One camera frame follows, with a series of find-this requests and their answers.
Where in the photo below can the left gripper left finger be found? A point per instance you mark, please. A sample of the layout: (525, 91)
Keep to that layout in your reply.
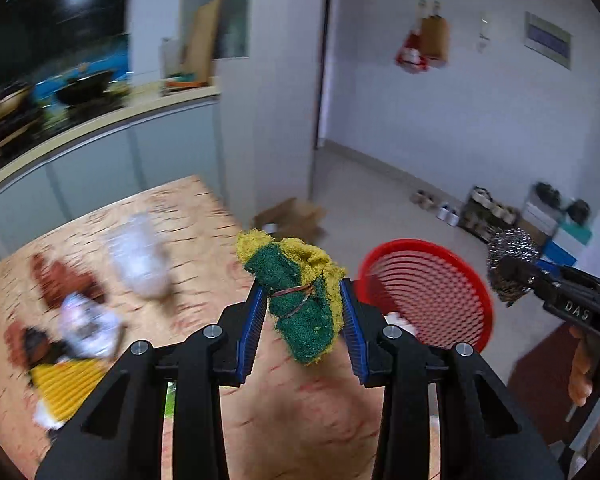
(117, 431)

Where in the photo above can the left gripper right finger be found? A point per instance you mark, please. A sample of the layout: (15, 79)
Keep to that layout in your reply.
(484, 434)

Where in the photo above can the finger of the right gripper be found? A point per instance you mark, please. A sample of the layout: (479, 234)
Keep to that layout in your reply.
(567, 293)
(569, 275)

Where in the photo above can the steel wool scrubber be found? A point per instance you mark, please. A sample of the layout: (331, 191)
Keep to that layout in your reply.
(511, 254)

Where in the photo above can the small yellow foam net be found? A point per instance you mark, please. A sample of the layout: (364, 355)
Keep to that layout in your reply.
(63, 387)

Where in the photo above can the white tissue wad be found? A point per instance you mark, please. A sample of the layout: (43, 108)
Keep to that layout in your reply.
(44, 419)

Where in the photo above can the silver cartoon snack wrapper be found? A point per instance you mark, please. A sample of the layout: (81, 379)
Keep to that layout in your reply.
(91, 330)

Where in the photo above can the black plastic bag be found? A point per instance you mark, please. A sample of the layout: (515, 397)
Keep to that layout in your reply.
(39, 349)

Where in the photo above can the brown paper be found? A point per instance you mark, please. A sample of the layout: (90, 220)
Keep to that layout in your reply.
(56, 281)
(14, 340)

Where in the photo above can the clear plastic bag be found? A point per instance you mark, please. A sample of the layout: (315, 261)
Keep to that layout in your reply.
(139, 257)

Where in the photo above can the green yellow sponge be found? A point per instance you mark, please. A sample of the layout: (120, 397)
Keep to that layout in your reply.
(303, 287)

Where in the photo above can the kitchen counter with cabinets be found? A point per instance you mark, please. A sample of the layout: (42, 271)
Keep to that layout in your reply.
(150, 141)

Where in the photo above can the person's right hand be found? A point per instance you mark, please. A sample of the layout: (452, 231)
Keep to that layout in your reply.
(580, 385)

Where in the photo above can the shoe rack with shoes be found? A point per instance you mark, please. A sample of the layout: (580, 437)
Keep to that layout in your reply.
(483, 217)

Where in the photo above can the red plastic mesh basket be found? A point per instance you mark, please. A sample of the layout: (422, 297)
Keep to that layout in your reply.
(433, 289)

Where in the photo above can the rose pattern tablecloth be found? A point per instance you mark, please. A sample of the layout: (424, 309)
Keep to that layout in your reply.
(288, 421)

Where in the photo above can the red hanging cloth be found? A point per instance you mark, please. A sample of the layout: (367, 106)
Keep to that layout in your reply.
(409, 57)

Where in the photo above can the cardboard box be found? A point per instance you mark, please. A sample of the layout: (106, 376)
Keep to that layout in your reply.
(292, 218)

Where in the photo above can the brown hanging paper bag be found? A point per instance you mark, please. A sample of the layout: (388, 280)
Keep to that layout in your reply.
(435, 38)

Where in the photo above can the black wok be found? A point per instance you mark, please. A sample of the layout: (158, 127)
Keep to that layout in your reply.
(84, 89)

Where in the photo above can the wooden cutting board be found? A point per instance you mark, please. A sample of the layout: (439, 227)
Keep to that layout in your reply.
(200, 44)

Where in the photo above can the white plastic jug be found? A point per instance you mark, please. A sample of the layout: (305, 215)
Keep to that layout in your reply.
(170, 56)

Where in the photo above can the black range hood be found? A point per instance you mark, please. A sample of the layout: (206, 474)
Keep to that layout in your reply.
(34, 32)

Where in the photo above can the framed wall panel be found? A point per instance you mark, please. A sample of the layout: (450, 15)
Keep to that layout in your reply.
(547, 39)

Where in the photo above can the wall intercom phone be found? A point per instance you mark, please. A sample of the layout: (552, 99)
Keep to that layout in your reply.
(484, 39)

